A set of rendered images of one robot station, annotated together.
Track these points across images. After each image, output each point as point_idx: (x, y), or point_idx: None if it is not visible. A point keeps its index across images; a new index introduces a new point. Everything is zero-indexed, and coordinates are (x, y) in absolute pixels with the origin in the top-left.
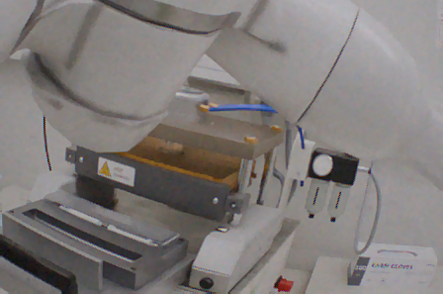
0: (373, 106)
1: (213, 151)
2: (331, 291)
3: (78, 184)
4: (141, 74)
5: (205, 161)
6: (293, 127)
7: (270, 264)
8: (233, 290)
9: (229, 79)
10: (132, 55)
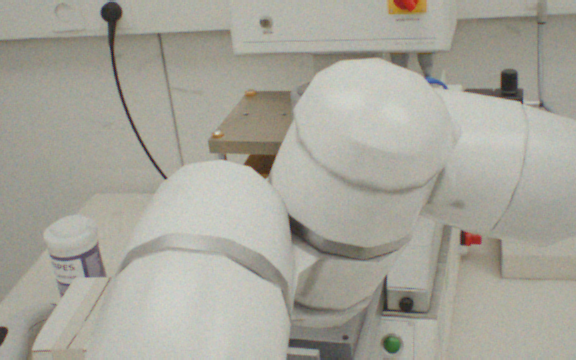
0: (553, 222)
1: None
2: None
3: None
4: (369, 283)
5: None
6: (431, 70)
7: (452, 229)
8: (433, 300)
9: (355, 47)
10: (361, 279)
